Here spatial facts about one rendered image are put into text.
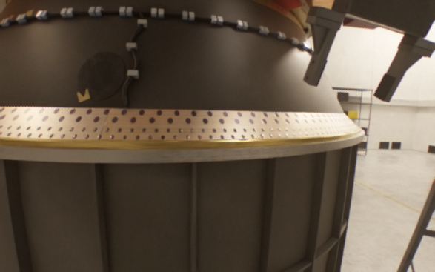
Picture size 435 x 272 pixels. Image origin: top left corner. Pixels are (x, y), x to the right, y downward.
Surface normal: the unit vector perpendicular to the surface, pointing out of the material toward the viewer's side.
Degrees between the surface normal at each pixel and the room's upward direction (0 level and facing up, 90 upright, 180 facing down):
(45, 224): 90
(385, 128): 90
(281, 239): 90
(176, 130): 43
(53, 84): 62
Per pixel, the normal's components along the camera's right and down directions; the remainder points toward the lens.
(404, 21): 0.04, 0.51
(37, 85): -0.06, -0.35
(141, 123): 0.13, -0.63
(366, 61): 0.08, 0.13
